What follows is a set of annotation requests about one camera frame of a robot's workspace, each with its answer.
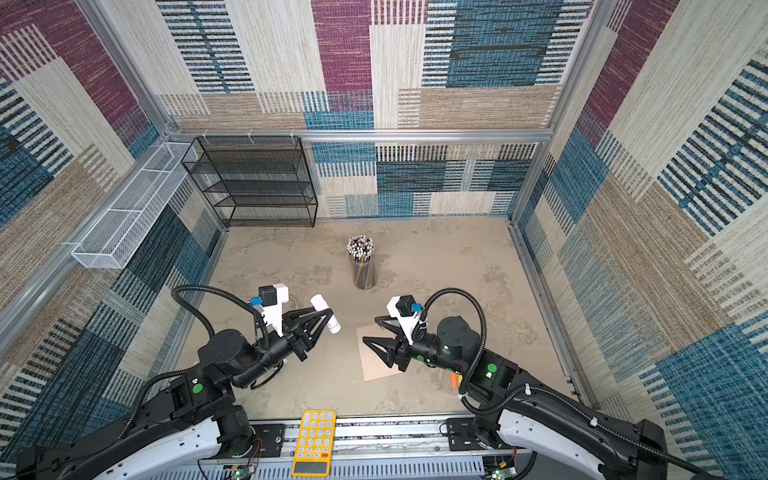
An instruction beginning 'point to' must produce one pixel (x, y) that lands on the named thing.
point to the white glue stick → (320, 304)
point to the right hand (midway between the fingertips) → (372, 336)
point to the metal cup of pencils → (361, 249)
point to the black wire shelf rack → (255, 181)
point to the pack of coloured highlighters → (455, 381)
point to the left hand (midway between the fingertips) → (329, 309)
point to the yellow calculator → (314, 445)
